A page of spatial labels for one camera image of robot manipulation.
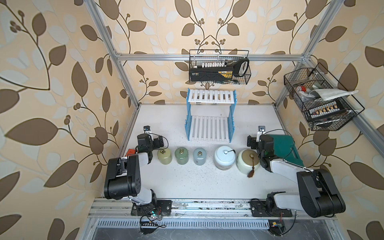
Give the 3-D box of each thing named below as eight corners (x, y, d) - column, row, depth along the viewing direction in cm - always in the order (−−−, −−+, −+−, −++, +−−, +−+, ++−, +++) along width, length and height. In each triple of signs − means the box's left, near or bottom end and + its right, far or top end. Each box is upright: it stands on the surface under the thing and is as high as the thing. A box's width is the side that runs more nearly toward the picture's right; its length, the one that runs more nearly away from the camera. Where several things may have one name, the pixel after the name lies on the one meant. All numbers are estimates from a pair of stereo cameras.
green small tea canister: (175, 164, 92) (174, 157, 85) (177, 153, 96) (175, 146, 89) (188, 164, 92) (187, 157, 85) (188, 153, 96) (188, 146, 89)
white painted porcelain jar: (214, 171, 88) (216, 163, 79) (213, 154, 95) (214, 145, 86) (233, 171, 88) (237, 163, 79) (230, 154, 95) (233, 145, 86)
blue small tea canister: (193, 165, 90) (193, 158, 84) (193, 154, 95) (193, 147, 88) (205, 165, 90) (206, 158, 84) (205, 154, 95) (206, 147, 88)
